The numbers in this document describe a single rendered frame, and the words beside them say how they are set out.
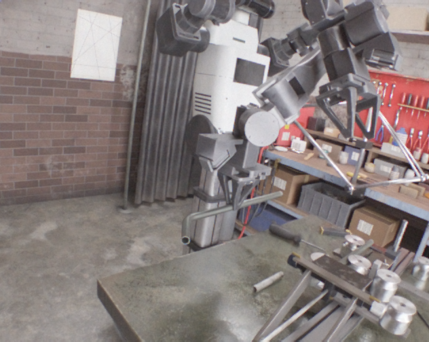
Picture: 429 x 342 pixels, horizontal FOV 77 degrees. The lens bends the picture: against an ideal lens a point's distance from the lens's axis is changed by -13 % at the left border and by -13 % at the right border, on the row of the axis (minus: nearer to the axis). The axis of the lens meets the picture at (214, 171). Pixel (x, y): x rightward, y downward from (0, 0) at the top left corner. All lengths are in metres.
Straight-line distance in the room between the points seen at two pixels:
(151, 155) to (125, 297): 2.39
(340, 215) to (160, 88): 1.82
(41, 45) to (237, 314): 2.59
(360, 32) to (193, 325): 0.56
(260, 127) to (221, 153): 0.08
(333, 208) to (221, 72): 1.49
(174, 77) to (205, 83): 1.87
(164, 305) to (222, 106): 0.65
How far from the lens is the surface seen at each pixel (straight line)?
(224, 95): 0.99
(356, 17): 0.58
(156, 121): 2.84
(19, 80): 2.82
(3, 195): 3.03
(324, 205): 2.26
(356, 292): 0.43
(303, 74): 0.61
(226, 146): 0.52
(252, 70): 1.05
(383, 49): 0.55
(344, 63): 0.56
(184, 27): 0.94
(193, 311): 0.57
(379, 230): 2.14
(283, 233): 0.87
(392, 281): 0.66
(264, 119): 0.49
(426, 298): 0.76
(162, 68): 2.82
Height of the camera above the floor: 1.26
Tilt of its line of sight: 16 degrees down
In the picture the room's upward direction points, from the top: 10 degrees clockwise
